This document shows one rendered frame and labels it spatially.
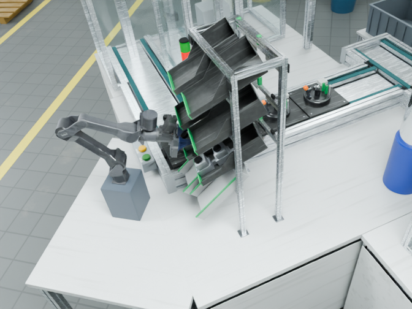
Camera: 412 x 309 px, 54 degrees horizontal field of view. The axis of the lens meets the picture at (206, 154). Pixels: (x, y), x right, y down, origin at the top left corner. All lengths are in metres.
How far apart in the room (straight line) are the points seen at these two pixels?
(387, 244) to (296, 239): 0.36
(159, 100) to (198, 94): 1.08
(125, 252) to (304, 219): 0.78
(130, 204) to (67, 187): 1.67
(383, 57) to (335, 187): 1.07
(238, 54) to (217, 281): 0.87
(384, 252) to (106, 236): 1.16
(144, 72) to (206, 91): 1.39
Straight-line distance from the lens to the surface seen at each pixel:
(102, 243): 1.87
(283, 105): 1.36
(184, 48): 1.92
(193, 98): 1.36
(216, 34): 1.47
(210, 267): 1.69
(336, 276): 2.03
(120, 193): 1.76
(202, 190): 1.72
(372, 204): 1.92
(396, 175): 1.91
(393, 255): 1.79
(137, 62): 2.83
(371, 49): 2.82
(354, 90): 2.43
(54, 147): 3.85
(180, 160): 1.93
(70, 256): 1.88
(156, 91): 2.50
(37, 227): 3.27
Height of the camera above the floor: 2.32
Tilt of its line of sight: 44 degrees down
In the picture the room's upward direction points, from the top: 8 degrees counter-clockwise
